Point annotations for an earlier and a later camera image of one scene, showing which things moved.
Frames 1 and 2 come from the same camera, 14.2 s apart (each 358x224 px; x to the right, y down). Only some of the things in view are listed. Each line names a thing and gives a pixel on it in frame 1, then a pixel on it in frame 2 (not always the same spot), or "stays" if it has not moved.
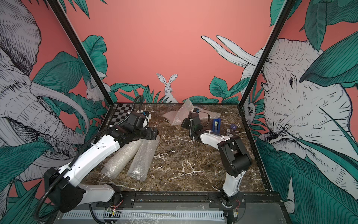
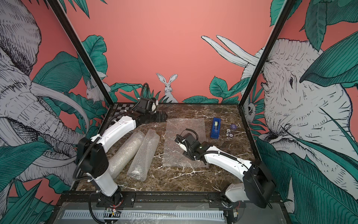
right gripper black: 185,122 -> 187,155
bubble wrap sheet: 140,165 stays
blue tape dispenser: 216,125 stays
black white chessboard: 122,111 stays
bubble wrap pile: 183,113 -> 173,153
